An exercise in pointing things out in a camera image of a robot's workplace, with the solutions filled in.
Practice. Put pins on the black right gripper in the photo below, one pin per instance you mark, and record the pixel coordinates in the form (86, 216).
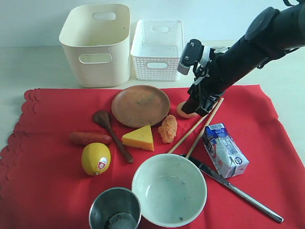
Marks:
(213, 76)

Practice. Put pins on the brown egg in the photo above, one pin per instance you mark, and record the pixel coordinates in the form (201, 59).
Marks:
(183, 114)

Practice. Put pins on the orange fried nugget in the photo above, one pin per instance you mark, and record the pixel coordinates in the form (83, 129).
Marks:
(168, 129)

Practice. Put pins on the blue white milk carton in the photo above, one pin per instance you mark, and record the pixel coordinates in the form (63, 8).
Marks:
(224, 153)

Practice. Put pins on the yellow cheese wedge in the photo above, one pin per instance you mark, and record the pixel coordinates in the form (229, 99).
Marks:
(139, 138)

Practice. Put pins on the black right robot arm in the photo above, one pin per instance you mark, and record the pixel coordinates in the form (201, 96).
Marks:
(271, 35)

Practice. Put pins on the left wooden chopstick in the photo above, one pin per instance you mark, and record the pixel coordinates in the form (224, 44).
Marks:
(186, 135)

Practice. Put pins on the brown round plate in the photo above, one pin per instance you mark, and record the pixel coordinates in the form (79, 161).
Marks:
(140, 105)

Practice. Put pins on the silver table knife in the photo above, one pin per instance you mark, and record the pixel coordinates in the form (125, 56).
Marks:
(214, 175)

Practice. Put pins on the white perforated plastic basket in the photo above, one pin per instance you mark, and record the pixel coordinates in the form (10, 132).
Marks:
(156, 49)

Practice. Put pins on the pale green bowl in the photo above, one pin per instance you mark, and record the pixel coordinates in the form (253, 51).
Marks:
(171, 190)

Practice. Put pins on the dark wooden spoon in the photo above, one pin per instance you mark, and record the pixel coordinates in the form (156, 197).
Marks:
(102, 118)

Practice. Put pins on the yellow lemon with sticker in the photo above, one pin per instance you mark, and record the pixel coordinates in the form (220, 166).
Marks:
(95, 159)

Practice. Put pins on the cream plastic bin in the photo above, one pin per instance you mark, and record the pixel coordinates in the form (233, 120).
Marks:
(96, 42)

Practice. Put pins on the red sausage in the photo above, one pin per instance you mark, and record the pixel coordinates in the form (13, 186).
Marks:
(85, 138)

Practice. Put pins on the stainless steel cup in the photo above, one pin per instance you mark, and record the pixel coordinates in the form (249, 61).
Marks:
(115, 208)

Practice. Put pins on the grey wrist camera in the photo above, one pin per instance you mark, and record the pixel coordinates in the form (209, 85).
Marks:
(191, 55)

